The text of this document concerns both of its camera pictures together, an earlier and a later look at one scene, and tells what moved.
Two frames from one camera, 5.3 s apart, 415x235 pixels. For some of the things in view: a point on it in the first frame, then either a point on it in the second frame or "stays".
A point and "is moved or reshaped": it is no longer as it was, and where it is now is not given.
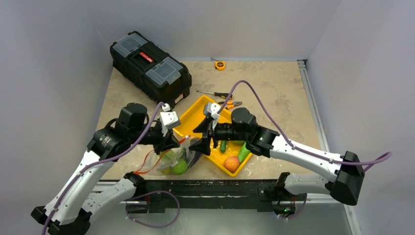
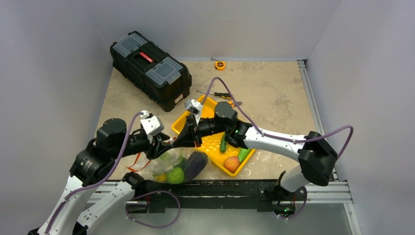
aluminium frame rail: x=311 y=198 stays
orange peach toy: x=232 y=163 stays
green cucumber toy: x=243 y=152 stays
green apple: x=180 y=168 to x=175 y=176
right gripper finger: x=202 y=146 to x=186 y=139
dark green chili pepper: x=222 y=146 stays
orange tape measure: x=220 y=65 stays
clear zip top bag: x=172 y=162 is moved or reshaped
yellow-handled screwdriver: x=223 y=95 stays
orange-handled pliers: x=230 y=104 stays
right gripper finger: x=203 y=126 to x=193 y=125
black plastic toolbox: x=150 y=69 stays
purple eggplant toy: x=196 y=157 is moved or reshaped
